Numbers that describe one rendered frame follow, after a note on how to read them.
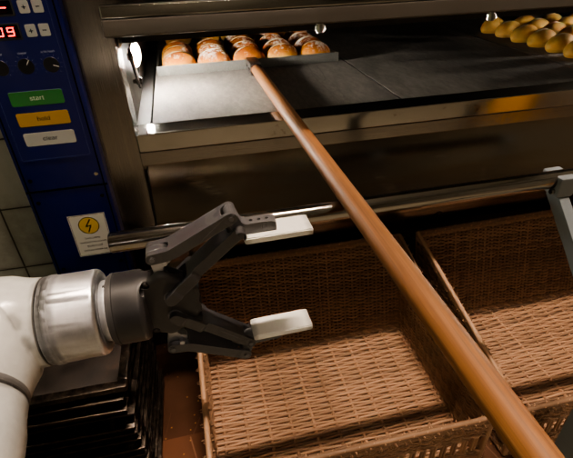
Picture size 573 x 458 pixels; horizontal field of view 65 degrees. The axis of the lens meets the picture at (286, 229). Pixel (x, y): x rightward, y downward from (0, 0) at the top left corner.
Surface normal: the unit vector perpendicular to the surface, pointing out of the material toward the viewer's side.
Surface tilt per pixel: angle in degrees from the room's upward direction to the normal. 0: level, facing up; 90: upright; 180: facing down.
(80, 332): 67
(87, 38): 90
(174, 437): 0
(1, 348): 49
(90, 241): 90
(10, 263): 90
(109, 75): 90
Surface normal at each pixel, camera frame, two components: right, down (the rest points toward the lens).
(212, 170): 0.20, 0.22
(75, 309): 0.14, -0.24
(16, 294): 0.21, -0.71
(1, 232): 0.22, 0.53
